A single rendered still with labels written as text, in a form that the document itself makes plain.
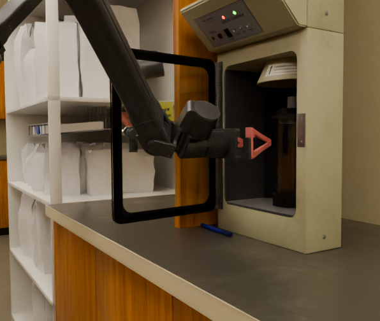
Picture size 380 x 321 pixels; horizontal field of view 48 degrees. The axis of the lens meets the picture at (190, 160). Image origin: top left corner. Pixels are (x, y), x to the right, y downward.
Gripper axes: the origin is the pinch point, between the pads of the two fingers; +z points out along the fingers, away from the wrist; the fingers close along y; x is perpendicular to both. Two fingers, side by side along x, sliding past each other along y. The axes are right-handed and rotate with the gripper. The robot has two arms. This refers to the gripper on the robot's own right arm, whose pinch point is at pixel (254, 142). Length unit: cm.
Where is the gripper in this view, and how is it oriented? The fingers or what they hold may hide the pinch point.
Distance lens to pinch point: 101.5
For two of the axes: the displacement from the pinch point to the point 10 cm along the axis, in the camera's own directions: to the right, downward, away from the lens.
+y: -5.0, -0.3, 8.6
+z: 8.6, -0.5, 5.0
